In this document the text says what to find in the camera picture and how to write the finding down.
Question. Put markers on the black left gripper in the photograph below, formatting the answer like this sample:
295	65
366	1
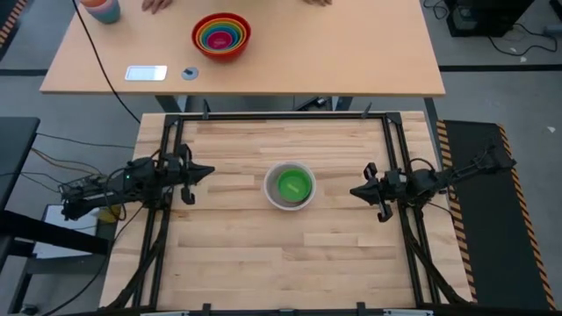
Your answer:
180	171

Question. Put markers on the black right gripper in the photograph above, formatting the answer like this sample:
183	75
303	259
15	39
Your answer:
391	186

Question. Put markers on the small green bowl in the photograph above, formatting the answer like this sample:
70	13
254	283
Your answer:
294	185

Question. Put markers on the large white bowl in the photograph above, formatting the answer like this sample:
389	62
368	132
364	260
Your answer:
290	208

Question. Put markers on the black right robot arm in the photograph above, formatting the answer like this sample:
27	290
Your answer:
456	175

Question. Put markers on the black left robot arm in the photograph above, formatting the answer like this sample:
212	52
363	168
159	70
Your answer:
101	191

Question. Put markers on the nested rainbow bowls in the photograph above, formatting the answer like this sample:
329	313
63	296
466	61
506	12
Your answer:
221	57

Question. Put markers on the stack of coloured cups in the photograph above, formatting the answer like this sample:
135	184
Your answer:
104	9

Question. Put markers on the yellow small object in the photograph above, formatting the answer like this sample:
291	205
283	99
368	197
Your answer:
109	215

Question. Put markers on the grey round desk grommet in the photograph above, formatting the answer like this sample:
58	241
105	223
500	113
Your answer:
190	73

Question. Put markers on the white flat phone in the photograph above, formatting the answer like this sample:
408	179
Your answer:
146	73

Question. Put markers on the black mat with hazard stripes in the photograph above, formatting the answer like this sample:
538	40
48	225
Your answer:
487	241

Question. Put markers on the orange nesting bowl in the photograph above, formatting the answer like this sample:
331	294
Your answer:
199	40

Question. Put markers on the yellow nesting bowl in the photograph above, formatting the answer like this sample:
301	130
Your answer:
201	40

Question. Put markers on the green nesting bowl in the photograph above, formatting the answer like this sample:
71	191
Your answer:
204	40

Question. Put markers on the blue nesting bowl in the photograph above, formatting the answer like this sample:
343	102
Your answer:
206	40

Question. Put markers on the pink nesting bowl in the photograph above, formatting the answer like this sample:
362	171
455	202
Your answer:
220	40

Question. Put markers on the beige wooden desk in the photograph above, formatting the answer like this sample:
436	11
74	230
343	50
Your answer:
307	57

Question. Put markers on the white paper sheet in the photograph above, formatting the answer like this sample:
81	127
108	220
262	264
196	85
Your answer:
52	228

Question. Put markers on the person's hand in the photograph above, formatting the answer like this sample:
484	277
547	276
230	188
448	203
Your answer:
156	4

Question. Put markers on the black side table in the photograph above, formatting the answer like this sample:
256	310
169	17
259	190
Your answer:
15	153

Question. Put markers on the black computer case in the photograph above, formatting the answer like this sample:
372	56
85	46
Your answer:
487	17

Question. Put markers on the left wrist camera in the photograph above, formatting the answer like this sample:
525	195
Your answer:
188	196

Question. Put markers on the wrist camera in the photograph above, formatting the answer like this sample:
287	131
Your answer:
385	213
188	196

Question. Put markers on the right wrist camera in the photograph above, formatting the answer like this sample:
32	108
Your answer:
385	213

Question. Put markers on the black aluminium table frame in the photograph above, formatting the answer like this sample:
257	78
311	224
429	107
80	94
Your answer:
281	116

